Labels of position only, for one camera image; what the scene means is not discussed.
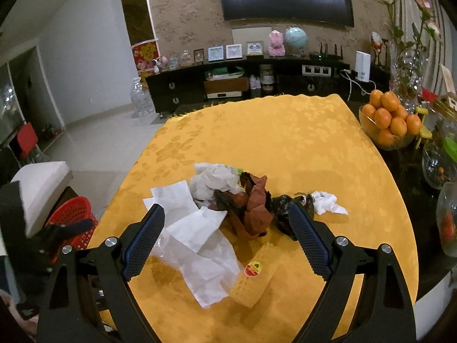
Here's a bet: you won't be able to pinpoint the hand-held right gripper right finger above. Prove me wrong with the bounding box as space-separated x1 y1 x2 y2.
287 200 418 343

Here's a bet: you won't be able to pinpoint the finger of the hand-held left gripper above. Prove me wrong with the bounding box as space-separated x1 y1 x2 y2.
46 219 98 246

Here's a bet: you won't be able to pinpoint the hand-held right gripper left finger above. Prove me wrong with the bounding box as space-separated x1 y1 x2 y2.
37 204 167 343

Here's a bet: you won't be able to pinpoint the red plastic basket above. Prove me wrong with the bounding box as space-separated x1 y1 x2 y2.
46 197 99 262

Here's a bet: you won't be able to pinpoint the black plastic bag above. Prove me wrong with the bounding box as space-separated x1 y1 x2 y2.
272 193 315 241

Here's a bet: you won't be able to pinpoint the small white tissue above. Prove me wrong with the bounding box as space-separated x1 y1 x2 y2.
309 190 350 217

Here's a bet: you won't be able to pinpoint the white paper sheet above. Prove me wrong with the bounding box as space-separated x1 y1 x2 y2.
143 180 244 310

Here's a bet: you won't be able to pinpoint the brown paper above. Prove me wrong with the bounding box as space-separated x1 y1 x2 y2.
213 172 276 241

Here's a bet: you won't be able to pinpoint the yellow foam fruit net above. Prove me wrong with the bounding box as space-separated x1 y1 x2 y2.
228 243 283 308

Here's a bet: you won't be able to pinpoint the crumpled grey-white tissue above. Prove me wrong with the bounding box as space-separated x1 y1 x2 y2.
189 162 244 211

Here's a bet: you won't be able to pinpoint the red chair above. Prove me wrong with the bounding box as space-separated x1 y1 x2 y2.
16 122 41 160

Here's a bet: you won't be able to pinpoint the yellow patterned tablecloth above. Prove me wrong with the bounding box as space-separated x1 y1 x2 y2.
86 93 420 343

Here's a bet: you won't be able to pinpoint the glass fruit bowl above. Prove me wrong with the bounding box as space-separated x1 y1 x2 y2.
359 104 421 151

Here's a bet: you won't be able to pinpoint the tall glass jar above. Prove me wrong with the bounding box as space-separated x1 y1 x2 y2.
436 182 457 257

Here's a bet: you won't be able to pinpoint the large clear water bottle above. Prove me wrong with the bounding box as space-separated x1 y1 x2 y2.
129 77 156 118

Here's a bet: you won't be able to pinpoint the round glass jar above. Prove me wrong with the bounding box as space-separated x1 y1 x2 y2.
422 139 457 190

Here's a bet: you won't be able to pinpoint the pile of oranges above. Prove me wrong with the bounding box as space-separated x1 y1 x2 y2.
362 89 422 147

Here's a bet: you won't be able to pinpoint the black TV cabinet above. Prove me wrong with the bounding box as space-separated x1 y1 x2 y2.
146 55 391 119

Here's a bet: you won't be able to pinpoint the yellow toy chair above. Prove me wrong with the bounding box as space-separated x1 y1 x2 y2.
414 102 433 149

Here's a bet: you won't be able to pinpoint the round canister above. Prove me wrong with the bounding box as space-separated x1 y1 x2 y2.
260 65 275 90

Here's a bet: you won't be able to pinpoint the white socket panel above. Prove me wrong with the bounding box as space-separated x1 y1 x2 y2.
302 64 331 76

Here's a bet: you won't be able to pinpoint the brown and white box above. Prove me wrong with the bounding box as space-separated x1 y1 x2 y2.
204 77 249 99

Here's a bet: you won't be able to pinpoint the white upright device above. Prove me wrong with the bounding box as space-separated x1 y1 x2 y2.
354 51 372 83

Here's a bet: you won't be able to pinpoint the black router with antennas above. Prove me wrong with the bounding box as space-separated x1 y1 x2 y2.
309 43 344 61

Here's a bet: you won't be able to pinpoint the glass jar with gold lid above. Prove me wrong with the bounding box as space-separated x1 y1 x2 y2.
430 95 457 140

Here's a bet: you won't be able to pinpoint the green items on shelf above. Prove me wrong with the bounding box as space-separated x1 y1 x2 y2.
205 66 245 79

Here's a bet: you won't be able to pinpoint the red and gold poster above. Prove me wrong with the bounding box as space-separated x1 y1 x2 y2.
132 40 160 79

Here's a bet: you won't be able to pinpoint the glass vase with pink roses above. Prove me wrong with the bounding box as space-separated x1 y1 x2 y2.
373 0 444 112

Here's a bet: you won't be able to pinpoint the pink plush toy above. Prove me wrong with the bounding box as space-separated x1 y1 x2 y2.
268 30 286 57

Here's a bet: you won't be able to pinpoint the light blue globe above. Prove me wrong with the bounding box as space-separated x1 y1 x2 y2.
284 27 308 58

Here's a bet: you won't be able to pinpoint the white figurine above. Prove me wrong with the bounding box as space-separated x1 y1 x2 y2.
369 31 385 65

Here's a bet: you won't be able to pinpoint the white cable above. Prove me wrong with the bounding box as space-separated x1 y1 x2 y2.
339 68 376 102

